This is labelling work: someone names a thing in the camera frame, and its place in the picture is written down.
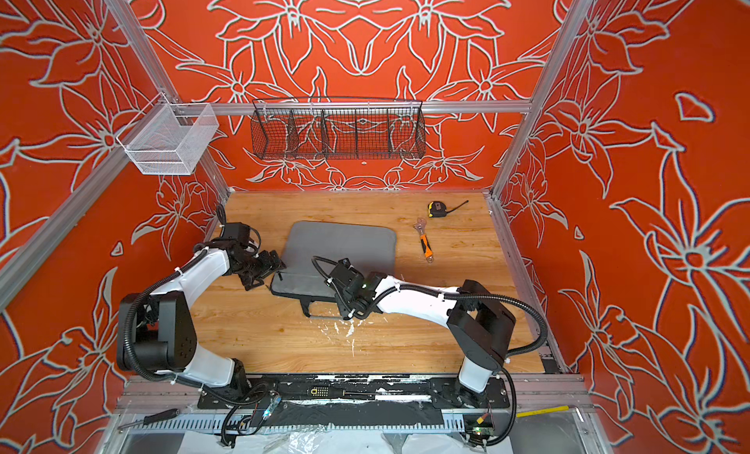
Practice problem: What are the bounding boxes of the grey zippered laptop bag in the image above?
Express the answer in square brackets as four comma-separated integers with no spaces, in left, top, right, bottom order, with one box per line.
[270,221,396,316]

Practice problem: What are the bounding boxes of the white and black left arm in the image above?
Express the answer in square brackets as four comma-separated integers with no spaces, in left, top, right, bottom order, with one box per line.
[116,206,285,405]

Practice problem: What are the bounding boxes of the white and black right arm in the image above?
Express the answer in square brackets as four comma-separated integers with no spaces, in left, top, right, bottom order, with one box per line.
[312,256,549,395]

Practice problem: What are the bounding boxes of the orange black adjustable wrench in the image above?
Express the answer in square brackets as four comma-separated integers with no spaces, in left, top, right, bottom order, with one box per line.
[414,218,435,264]

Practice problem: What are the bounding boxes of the yellow black tape measure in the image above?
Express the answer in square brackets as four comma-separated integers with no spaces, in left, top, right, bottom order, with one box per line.
[428,200,468,219]

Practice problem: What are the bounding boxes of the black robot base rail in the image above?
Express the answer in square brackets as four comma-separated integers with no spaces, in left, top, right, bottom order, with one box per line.
[195,374,511,411]

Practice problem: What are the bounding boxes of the grey slotted cable duct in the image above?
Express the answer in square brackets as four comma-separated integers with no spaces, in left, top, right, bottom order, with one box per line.
[119,401,501,436]

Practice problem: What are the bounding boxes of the white wire mesh basket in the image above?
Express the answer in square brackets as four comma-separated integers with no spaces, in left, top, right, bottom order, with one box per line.
[117,102,219,176]

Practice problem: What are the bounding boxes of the black wire wall basket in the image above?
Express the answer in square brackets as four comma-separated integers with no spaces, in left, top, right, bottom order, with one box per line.
[250,98,427,161]

